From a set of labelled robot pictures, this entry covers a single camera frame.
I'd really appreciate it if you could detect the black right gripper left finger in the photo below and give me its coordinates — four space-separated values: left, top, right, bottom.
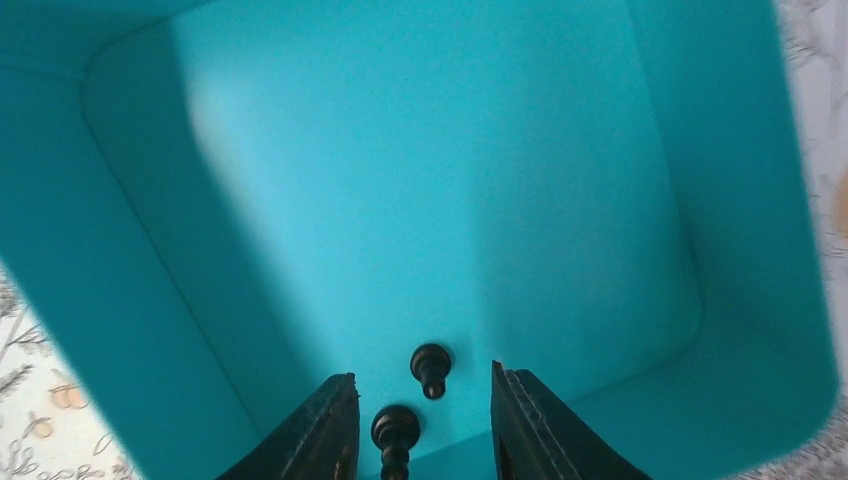
218 373 360 480

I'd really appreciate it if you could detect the black pawn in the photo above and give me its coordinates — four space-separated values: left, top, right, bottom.
410 343 452 400
370 404 422 480

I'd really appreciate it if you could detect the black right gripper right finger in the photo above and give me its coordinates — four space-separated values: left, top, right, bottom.
490 361 648 480

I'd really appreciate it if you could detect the teal plastic tray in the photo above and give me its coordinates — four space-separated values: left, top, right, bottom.
0 0 841 480

